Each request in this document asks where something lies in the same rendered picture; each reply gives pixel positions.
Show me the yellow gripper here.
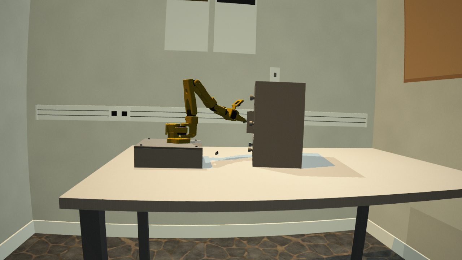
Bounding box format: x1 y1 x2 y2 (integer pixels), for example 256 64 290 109
222 100 246 122

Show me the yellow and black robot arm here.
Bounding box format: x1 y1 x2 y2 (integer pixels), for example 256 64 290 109
167 79 227 144

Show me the dark brown chest of drawers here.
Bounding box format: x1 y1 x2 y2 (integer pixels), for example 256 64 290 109
252 81 306 169

